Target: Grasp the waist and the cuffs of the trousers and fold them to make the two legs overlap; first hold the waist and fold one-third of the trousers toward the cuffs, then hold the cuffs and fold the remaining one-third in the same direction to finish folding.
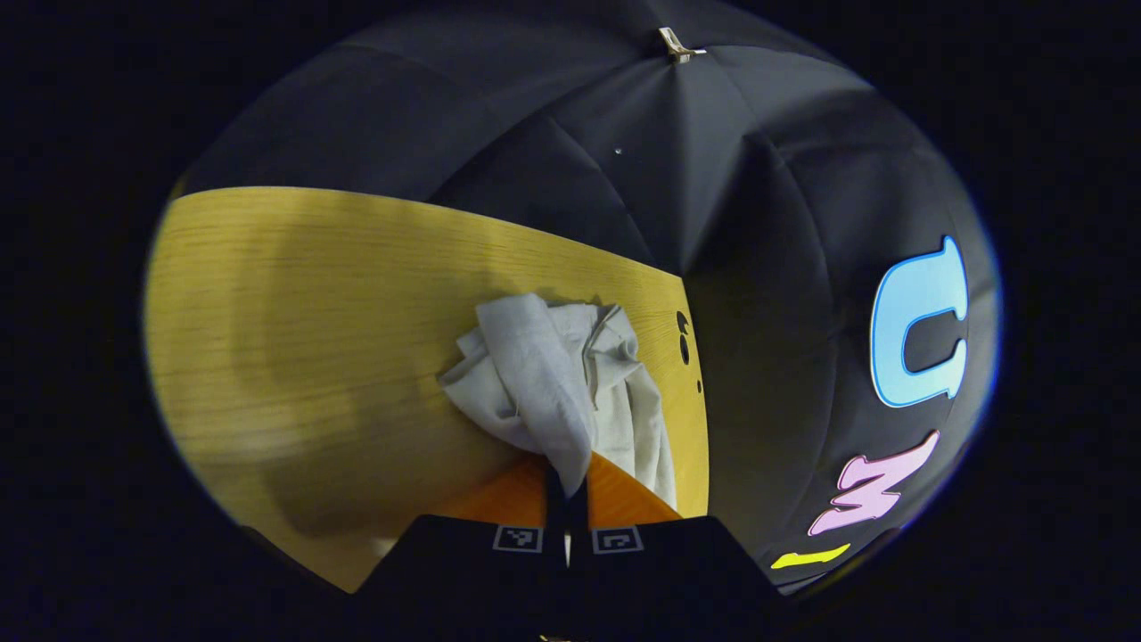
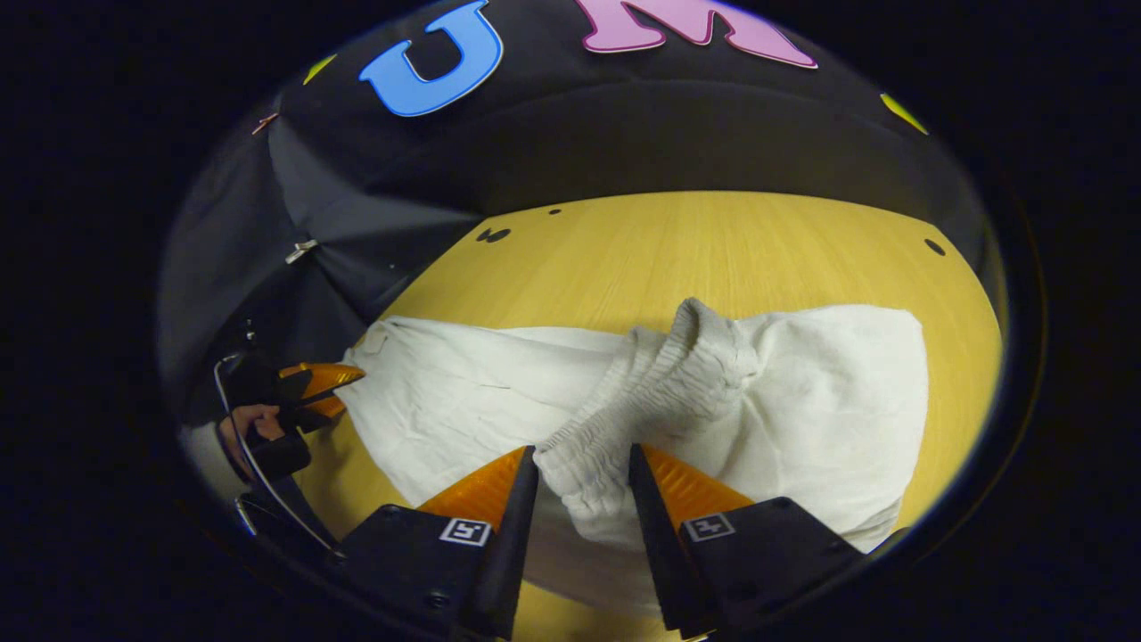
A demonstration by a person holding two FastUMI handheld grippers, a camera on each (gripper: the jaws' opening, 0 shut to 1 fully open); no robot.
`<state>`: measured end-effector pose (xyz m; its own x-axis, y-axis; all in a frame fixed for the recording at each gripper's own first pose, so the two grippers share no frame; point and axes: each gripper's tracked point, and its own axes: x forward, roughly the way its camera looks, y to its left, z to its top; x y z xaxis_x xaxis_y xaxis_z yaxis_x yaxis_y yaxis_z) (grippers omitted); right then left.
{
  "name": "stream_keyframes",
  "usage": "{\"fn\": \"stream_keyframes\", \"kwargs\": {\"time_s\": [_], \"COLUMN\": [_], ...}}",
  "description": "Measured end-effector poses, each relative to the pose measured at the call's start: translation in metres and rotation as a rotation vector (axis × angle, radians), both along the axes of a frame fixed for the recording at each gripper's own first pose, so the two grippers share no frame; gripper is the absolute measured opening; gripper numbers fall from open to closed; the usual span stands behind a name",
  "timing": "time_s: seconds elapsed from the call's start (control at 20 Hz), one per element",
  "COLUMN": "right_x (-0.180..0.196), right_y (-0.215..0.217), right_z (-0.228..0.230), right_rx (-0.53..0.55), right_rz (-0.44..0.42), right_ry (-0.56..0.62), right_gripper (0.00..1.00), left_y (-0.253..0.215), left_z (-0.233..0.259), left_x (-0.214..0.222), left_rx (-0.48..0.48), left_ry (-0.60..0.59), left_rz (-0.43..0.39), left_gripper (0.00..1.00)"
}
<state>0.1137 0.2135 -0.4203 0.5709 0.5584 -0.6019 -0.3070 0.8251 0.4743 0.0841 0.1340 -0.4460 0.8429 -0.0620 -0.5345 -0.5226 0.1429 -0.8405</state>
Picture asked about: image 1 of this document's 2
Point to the white clip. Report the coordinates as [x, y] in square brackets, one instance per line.
[677, 44]

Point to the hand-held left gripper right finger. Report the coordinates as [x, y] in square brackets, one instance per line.
[579, 553]

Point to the white jeans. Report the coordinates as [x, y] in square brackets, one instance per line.
[544, 383]

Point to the black backdrop cloth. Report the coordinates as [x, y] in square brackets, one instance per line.
[758, 223]

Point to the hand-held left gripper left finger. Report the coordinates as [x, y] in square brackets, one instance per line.
[554, 553]

